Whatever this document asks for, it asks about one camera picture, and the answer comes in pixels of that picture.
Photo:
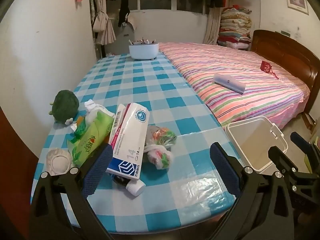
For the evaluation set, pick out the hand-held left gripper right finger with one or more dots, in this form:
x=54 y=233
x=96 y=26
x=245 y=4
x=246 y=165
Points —
x=225 y=170

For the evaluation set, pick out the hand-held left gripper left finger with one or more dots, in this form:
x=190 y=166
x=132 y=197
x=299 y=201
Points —
x=97 y=170

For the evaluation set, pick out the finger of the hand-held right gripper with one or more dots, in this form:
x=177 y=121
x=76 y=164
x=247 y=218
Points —
x=281 y=158
x=298 y=138

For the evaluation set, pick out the white plastic bin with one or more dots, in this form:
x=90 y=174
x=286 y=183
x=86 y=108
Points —
x=252 y=142

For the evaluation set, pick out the green tissue pack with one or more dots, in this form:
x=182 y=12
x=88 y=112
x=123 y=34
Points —
x=92 y=135

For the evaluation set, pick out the white toothpaste tube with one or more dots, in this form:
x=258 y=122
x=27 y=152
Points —
x=133 y=188

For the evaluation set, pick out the white red toothpaste box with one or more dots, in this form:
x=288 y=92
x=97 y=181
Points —
x=130 y=135

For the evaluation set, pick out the white tissue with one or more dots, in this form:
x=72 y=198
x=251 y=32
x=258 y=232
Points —
x=91 y=106

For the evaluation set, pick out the clear bag of colourful wrappers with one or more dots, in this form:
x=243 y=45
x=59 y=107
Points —
x=161 y=158
x=162 y=135

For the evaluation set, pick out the green plush toy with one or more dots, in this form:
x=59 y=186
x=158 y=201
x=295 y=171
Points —
x=66 y=105

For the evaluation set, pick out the red pouch with tassel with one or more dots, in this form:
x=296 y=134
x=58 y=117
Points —
x=265 y=66

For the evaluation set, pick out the brown wooden headboard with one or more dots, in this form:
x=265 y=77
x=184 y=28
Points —
x=282 y=50

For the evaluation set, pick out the blue checkered tablecloth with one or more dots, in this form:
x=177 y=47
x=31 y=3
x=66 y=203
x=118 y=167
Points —
x=150 y=85

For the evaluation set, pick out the pink striped bedsheet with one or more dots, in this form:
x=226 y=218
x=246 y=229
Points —
x=225 y=60

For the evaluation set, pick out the pale blue basin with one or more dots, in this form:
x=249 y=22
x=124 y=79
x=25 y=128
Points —
x=143 y=51

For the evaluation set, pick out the stack of folded quilts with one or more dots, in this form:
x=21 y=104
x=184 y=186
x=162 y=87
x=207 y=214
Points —
x=235 y=25

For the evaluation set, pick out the pile of small packets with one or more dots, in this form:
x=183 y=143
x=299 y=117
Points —
x=142 y=41

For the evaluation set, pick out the white hanging garment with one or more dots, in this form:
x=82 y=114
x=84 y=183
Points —
x=131 y=21

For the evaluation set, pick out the beige tied curtain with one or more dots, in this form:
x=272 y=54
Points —
x=102 y=17

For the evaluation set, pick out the black hanging garment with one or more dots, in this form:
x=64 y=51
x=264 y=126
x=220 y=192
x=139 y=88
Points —
x=123 y=10

